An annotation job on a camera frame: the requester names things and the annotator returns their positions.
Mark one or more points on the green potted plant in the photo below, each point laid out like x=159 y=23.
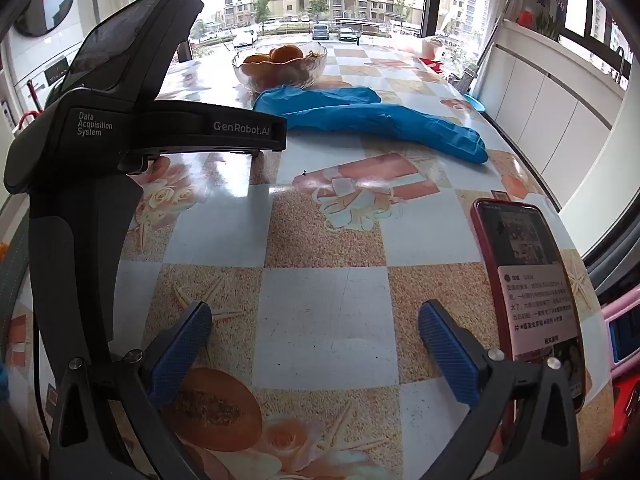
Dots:
x=547 y=27

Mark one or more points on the red flat item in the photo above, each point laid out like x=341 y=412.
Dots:
x=432 y=63

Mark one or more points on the small red counter item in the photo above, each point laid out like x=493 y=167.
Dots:
x=525 y=19

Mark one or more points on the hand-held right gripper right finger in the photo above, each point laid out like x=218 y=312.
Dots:
x=450 y=355

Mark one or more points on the orange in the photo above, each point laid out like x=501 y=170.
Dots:
x=286 y=53
x=257 y=59

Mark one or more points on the blue plate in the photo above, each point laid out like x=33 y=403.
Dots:
x=475 y=105

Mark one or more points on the blue rubber glove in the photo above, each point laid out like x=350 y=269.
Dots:
x=310 y=96
x=425 y=132

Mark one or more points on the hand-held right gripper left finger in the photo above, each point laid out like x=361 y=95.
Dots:
x=182 y=350

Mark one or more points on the patterned plastic tablecloth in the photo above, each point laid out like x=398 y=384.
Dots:
x=320 y=310

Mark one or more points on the smartphone with red case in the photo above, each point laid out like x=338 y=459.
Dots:
x=530 y=260

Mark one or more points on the white stacked dryer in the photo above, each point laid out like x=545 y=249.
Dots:
x=40 y=15

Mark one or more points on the grey parked van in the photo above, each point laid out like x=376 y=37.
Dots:
x=320 y=32

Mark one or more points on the white parked car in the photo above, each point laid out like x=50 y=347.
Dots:
x=245 y=38

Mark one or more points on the white wall cabinet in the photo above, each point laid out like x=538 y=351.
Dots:
x=550 y=100

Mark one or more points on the dark parked car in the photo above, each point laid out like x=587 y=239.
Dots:
x=347 y=34

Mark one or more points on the clear glass bowl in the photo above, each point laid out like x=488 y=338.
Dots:
x=300 y=77

